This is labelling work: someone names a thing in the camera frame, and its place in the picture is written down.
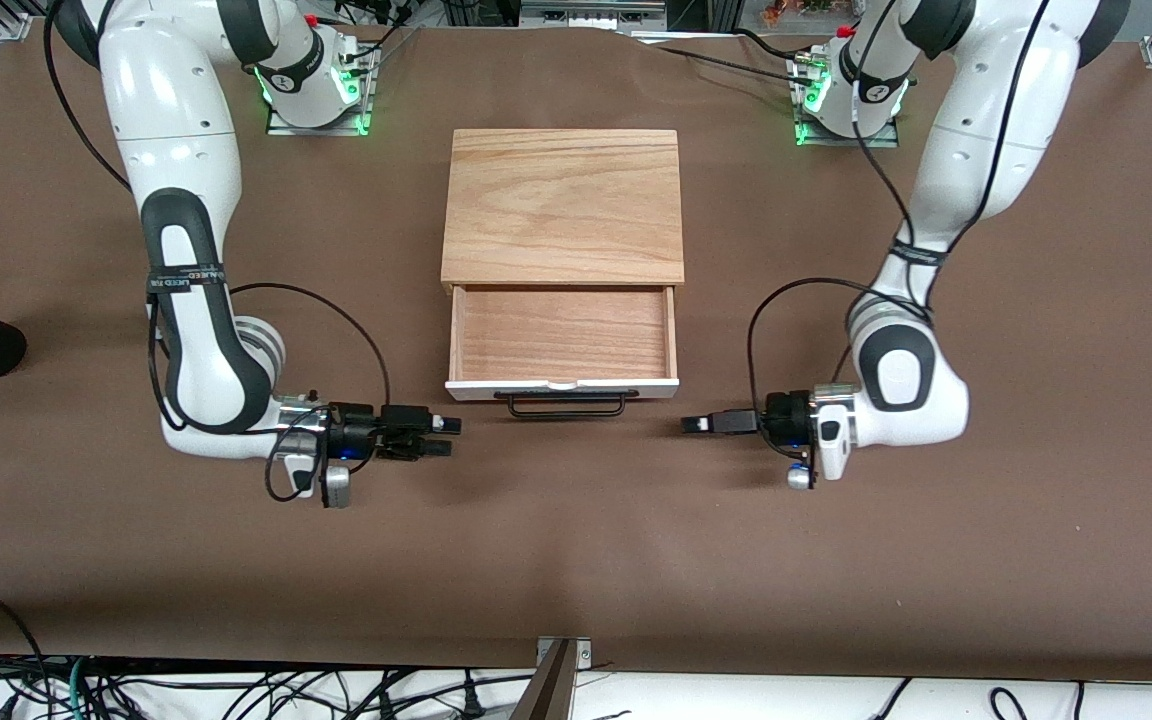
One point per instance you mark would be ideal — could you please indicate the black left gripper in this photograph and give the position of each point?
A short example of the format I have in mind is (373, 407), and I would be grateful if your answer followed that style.
(784, 420)

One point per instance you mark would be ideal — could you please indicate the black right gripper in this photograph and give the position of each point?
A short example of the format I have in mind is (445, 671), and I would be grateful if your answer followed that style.
(354, 436)

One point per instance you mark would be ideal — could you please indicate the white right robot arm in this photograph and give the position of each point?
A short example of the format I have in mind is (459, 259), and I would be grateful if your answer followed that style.
(201, 380)

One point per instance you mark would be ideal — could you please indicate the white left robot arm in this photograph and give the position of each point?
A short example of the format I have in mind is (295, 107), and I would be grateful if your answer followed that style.
(901, 380)

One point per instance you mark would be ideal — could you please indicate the wooden drawer cabinet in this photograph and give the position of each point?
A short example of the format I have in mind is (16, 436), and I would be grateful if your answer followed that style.
(561, 200)

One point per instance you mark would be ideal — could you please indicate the brown table cover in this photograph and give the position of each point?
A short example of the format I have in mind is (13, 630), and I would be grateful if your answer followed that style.
(576, 560)

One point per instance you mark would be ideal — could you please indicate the dark metal bar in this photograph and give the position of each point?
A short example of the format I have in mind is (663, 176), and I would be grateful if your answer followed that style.
(548, 695)

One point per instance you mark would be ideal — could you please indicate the grey metal box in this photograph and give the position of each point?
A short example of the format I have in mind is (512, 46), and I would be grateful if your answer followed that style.
(591, 15)

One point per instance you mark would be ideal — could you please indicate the small metal bracket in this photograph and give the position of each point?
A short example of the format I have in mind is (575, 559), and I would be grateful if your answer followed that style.
(581, 652)

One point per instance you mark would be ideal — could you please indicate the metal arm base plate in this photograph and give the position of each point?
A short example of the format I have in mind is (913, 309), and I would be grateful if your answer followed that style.
(816, 139)
(316, 130)

